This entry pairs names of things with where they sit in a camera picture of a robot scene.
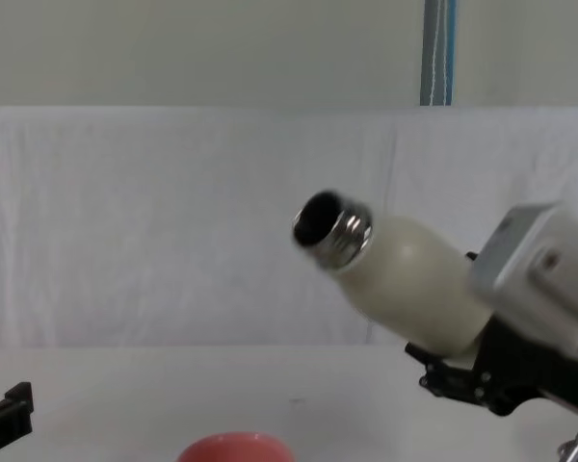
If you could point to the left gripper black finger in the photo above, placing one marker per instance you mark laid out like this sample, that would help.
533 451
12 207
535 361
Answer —
19 406

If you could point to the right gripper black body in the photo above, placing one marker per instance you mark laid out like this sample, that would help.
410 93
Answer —
525 366

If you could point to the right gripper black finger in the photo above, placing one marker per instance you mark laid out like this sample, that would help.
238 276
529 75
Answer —
455 382
472 257

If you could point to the cream vacuum bottle steel neck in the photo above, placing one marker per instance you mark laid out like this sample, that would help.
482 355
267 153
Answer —
414 279

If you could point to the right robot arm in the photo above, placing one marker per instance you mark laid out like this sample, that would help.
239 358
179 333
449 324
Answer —
534 269

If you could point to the white table cloth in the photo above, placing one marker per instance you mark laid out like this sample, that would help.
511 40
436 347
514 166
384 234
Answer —
173 385

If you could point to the pink cup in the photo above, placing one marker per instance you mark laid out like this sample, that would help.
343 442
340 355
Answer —
236 447

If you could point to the white draped backdrop cloth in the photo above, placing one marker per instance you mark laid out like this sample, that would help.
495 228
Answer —
149 216

